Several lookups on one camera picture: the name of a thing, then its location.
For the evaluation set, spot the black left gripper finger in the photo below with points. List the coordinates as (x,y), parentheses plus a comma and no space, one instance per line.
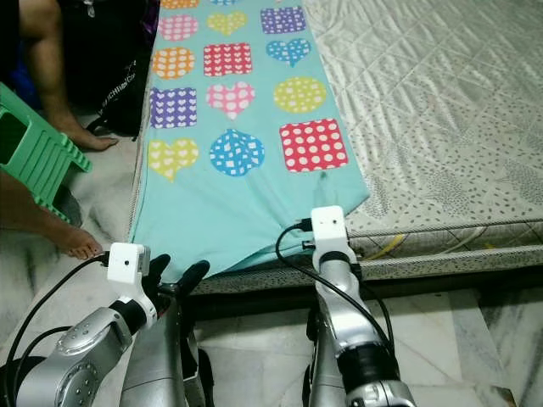
(159,267)
(193,275)

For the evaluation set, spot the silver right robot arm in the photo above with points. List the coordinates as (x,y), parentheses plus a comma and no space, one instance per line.
(348,322)

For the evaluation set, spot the silver left robot leg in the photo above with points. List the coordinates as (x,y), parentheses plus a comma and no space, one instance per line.
(157,365)

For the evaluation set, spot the silver robot leg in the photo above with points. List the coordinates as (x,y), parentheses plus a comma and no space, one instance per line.
(157,365)
(321,373)

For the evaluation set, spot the teal blanket with coloured hearts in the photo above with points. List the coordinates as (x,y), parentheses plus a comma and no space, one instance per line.
(221,203)

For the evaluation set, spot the silver right robot leg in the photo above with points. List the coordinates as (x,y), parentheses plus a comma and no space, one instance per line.
(321,373)

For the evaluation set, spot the green plastic stool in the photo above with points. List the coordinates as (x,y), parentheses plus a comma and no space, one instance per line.
(42,153)

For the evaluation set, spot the black bag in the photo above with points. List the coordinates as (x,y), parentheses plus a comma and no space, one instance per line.
(110,59)

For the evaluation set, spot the person in blue shirt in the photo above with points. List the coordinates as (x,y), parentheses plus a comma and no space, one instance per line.
(51,59)

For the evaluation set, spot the grey quilted mattress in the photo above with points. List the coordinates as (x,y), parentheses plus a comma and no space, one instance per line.
(441,102)

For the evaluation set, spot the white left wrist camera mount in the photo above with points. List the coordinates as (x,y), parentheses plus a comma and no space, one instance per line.
(129,264)

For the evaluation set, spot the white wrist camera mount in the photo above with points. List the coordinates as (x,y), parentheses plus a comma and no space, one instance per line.
(129,264)
(327,225)

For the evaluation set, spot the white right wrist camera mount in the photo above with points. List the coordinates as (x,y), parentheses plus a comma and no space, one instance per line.
(327,225)

